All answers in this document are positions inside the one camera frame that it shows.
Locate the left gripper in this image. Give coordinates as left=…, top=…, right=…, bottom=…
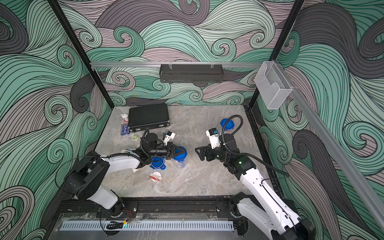
left=148, top=144, right=185, bottom=161

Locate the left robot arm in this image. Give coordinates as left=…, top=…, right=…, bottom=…
left=65, top=133, right=186, bottom=217

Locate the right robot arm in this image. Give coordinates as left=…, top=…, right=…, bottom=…
left=195, top=128, right=315, bottom=240

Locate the round red white packet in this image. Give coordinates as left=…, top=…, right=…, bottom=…
left=149, top=171, right=162, bottom=184

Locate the black ribbed case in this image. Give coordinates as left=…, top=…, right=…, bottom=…
left=129, top=104, right=170, bottom=132

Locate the blue playing card box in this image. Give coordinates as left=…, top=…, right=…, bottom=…
left=121, top=125, right=130, bottom=136

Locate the white pink small bottle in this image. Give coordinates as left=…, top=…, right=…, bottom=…
left=121, top=114, right=129, bottom=125

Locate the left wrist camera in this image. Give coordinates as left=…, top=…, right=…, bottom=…
left=163, top=131, right=176, bottom=145

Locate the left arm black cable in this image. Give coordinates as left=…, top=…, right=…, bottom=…
left=53, top=128, right=151, bottom=193

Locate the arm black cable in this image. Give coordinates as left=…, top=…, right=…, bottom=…
left=221, top=114, right=290, bottom=178
left=53, top=128, right=151, bottom=193

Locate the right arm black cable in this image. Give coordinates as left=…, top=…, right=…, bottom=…
left=221, top=114, right=290, bottom=178

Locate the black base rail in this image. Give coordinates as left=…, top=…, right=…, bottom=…
left=56, top=196, right=298, bottom=217

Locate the black wall shelf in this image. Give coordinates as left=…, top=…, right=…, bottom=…
left=159, top=65, right=224, bottom=84

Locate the clear acrylic wall holder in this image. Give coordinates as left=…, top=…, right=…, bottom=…
left=255, top=61, right=293, bottom=110

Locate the aluminium wall rail back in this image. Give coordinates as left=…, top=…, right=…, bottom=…
left=90, top=61, right=263, bottom=69

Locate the aluminium wall rail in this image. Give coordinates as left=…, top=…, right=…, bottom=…
left=90, top=61, right=263, bottom=69
left=277, top=63, right=384, bottom=230

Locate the white perforated cable duct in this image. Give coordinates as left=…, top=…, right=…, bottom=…
left=59, top=221, right=235, bottom=231

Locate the aluminium wall rail right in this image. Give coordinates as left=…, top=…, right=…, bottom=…
left=277, top=63, right=384, bottom=230

